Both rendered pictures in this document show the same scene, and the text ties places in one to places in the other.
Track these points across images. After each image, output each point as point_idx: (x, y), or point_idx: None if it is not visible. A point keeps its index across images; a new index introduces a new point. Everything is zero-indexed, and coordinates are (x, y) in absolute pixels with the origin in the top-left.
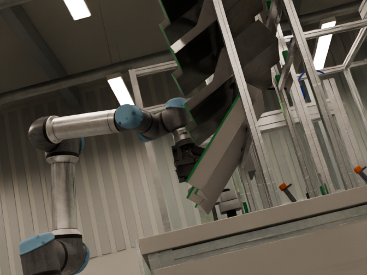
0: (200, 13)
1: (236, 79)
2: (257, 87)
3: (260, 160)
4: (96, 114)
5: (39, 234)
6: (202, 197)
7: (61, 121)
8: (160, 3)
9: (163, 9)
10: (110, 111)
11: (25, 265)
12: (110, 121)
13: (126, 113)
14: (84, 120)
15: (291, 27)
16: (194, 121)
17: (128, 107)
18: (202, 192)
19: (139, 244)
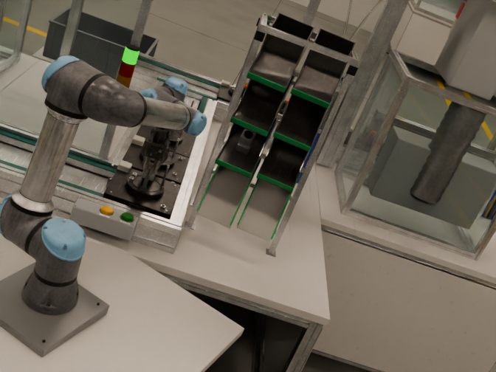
0: (322, 120)
1: (308, 176)
2: None
3: (287, 222)
4: (178, 113)
5: (83, 232)
6: (238, 226)
7: (154, 113)
8: (321, 104)
9: (311, 98)
10: (185, 111)
11: (71, 271)
12: (184, 125)
13: (202, 127)
14: (170, 119)
15: None
16: (265, 179)
17: (206, 122)
18: (266, 240)
19: (328, 321)
